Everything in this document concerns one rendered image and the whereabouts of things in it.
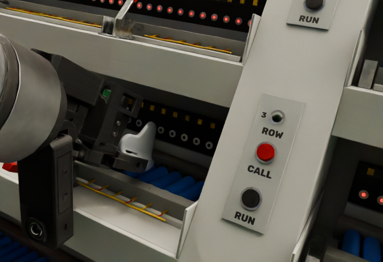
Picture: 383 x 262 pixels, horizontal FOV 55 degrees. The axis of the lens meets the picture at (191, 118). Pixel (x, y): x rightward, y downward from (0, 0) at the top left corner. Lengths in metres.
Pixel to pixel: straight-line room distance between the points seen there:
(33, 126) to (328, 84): 0.25
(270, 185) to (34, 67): 0.21
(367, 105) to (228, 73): 0.13
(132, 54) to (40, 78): 0.17
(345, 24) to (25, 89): 0.28
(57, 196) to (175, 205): 0.13
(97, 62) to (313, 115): 0.26
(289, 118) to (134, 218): 0.20
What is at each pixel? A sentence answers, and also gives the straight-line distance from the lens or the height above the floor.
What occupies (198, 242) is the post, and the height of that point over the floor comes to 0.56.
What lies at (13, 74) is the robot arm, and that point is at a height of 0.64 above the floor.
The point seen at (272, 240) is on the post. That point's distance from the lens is 0.34.
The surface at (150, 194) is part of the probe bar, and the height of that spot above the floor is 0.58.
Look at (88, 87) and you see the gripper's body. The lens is 0.35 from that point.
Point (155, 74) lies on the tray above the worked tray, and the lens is 0.41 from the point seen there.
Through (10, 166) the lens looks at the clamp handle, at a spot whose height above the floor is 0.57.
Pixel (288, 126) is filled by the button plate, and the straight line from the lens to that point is 0.34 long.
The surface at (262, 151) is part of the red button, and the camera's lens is 0.34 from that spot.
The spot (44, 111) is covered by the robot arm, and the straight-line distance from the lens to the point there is 0.28.
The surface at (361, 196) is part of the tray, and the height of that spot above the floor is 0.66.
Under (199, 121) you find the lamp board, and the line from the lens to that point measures 0.53.
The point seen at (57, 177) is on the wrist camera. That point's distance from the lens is 0.34.
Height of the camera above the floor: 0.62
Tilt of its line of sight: 7 degrees up
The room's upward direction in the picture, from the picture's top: 20 degrees clockwise
